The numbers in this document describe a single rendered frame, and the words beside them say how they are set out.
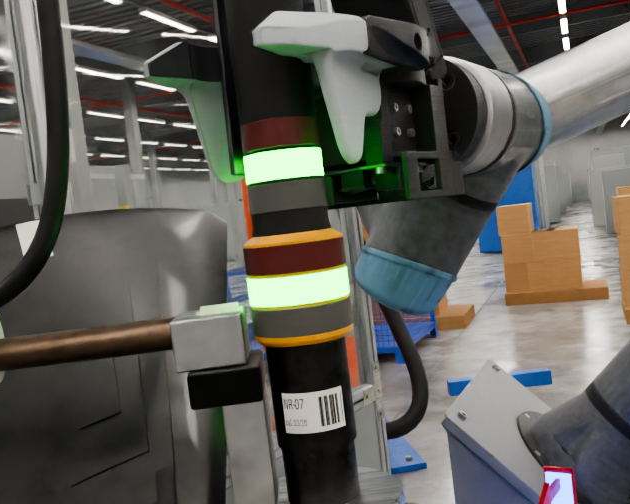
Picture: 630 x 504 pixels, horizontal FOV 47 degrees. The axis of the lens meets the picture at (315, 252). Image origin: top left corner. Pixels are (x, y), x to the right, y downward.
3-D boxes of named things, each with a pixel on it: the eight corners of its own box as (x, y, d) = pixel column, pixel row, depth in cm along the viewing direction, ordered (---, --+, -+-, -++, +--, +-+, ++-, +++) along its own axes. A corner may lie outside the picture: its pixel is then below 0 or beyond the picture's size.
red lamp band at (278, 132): (240, 151, 30) (236, 121, 30) (245, 158, 33) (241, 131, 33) (322, 142, 30) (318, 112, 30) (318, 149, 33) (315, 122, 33)
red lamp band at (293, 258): (243, 279, 29) (239, 249, 29) (249, 271, 34) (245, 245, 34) (350, 266, 30) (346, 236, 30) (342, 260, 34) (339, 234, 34)
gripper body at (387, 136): (411, 199, 34) (498, 189, 44) (390, 11, 33) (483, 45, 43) (278, 215, 38) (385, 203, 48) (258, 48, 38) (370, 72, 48)
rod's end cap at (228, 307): (193, 310, 31) (240, 304, 31) (199, 304, 33) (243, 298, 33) (199, 357, 31) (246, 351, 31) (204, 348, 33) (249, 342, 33)
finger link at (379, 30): (403, 45, 29) (445, 75, 38) (399, 6, 29) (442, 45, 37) (295, 67, 31) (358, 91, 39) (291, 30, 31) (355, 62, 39)
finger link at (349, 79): (345, 155, 26) (408, 162, 34) (325, -16, 25) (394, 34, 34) (264, 167, 27) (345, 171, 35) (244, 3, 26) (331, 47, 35)
